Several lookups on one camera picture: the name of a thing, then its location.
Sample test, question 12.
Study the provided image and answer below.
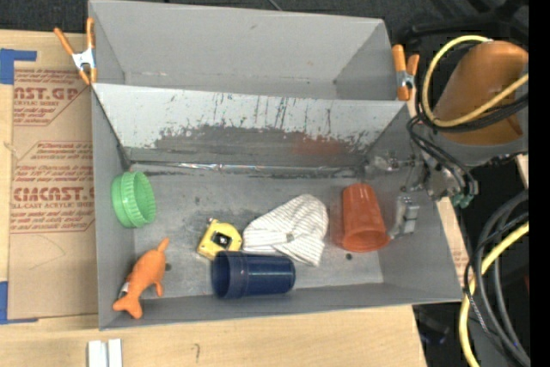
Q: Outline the grey metal bin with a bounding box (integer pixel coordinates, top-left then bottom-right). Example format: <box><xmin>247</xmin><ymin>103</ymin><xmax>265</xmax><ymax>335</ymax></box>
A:
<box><xmin>87</xmin><ymin>0</ymin><xmax>465</xmax><ymax>331</ymax></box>

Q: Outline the green plastic cup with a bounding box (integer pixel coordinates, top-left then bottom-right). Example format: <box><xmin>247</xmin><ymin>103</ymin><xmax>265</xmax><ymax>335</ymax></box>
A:
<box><xmin>110</xmin><ymin>169</ymin><xmax>157</xmax><ymax>229</ymax></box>

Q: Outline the orange toy fish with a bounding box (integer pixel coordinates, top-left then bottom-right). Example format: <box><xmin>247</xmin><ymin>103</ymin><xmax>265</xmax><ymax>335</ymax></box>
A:
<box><xmin>112</xmin><ymin>237</ymin><xmax>171</xmax><ymax>321</ymax></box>

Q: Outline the yellow tape measure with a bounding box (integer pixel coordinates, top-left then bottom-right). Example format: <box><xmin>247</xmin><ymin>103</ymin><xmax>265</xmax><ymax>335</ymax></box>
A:
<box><xmin>196</xmin><ymin>217</ymin><xmax>244</xmax><ymax>261</ymax></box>

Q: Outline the brown cardboard board red print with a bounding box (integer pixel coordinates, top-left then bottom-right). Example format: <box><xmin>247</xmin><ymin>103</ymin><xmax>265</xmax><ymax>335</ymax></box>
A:
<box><xmin>0</xmin><ymin>28</ymin><xmax>101</xmax><ymax>326</ymax></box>

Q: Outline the white striped cloth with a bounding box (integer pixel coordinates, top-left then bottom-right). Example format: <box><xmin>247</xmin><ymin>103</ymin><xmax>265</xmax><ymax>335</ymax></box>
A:
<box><xmin>241</xmin><ymin>193</ymin><xmax>330</xmax><ymax>268</ymax></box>

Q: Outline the orange plastic cup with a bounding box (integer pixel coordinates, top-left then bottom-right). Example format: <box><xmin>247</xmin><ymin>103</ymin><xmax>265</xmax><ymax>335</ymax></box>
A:
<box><xmin>340</xmin><ymin>182</ymin><xmax>392</xmax><ymax>254</ymax></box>

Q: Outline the dark blue plastic cup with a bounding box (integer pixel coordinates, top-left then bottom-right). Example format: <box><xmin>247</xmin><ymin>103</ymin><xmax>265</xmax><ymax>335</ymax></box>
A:
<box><xmin>210</xmin><ymin>250</ymin><xmax>297</xmax><ymax>300</ymax></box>

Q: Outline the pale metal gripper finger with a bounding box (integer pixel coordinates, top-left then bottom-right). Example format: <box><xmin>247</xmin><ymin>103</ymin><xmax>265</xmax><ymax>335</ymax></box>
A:
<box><xmin>388</xmin><ymin>195</ymin><xmax>421</xmax><ymax>241</ymax></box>
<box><xmin>364</xmin><ymin>154</ymin><xmax>414</xmax><ymax>177</ymax></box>

